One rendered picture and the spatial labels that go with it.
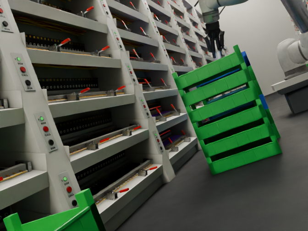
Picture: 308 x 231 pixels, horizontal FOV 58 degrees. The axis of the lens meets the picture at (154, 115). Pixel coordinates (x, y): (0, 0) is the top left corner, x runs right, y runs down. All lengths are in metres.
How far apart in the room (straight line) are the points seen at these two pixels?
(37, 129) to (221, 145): 0.74
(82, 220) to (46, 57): 0.69
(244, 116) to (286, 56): 1.09
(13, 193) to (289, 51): 1.94
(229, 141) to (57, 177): 0.72
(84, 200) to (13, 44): 0.61
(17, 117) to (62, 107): 0.18
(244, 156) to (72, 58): 0.81
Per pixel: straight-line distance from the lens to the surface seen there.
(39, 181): 0.85
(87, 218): 0.49
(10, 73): 0.91
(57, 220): 0.57
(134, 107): 1.45
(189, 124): 2.09
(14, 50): 0.97
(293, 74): 2.25
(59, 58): 1.11
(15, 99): 0.90
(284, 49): 2.26
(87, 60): 1.24
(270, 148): 1.25
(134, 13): 2.01
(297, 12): 2.13
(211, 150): 1.25
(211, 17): 1.62
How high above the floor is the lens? 0.30
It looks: 2 degrees up
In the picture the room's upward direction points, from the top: 22 degrees counter-clockwise
